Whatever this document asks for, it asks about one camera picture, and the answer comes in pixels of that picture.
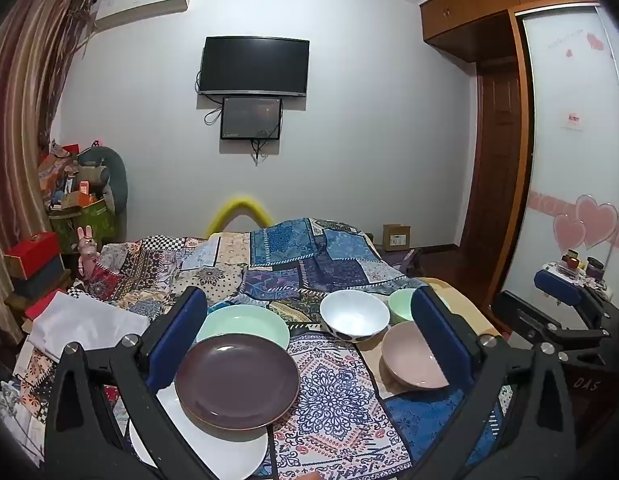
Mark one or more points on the white cloth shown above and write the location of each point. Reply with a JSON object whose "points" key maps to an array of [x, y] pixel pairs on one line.
{"points": [[84, 322]]}

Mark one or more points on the pink bowl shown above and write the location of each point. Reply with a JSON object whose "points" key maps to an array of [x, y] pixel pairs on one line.
{"points": [[407, 355]]}

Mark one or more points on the mint green plate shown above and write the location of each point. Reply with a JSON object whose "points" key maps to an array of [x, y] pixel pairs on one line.
{"points": [[249, 322]]}

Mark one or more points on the pink rabbit toy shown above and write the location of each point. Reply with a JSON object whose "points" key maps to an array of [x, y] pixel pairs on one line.
{"points": [[87, 252]]}

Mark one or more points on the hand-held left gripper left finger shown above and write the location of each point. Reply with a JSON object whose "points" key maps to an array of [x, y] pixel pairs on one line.
{"points": [[182, 332]]}

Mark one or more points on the patchwork printed blanket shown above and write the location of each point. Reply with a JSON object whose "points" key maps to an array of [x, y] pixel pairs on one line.
{"points": [[329, 390]]}

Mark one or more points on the white black-dotted bowl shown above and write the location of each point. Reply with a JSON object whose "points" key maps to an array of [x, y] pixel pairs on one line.
{"points": [[354, 312]]}

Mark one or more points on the black wall television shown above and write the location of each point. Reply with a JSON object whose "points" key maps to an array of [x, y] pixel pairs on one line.
{"points": [[254, 65]]}

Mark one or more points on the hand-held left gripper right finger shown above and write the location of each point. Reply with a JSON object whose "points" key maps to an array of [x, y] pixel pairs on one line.
{"points": [[437, 335]]}

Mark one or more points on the brown overhead cabinet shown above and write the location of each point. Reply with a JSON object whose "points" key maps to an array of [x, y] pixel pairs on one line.
{"points": [[469, 5]]}

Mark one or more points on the dark grey box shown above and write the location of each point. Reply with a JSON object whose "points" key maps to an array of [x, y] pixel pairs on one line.
{"points": [[39, 280]]}

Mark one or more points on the white plate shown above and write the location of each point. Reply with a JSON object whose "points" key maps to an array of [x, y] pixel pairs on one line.
{"points": [[224, 452]]}

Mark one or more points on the red box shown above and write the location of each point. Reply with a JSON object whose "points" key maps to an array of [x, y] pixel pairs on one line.
{"points": [[31, 255]]}

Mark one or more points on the mint green bowl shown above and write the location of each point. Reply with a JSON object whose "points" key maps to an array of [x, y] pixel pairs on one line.
{"points": [[402, 305]]}

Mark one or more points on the brown plate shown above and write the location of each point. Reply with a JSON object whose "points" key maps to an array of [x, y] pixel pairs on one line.
{"points": [[237, 380]]}

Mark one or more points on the red flat folder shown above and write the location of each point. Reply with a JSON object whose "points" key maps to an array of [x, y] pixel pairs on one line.
{"points": [[41, 305]]}

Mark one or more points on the cardboard box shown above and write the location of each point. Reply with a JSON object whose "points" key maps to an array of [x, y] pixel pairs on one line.
{"points": [[397, 237]]}

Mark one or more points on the small black wall monitor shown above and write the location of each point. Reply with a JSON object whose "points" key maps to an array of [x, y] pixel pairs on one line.
{"points": [[251, 117]]}

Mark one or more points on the white air conditioner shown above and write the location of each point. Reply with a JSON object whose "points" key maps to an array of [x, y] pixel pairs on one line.
{"points": [[139, 2]]}

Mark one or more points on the striped brown curtain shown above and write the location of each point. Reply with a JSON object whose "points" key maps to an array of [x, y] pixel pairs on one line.
{"points": [[19, 135]]}

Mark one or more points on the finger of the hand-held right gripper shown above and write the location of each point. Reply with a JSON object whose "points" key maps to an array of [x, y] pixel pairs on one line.
{"points": [[534, 325], [557, 282]]}

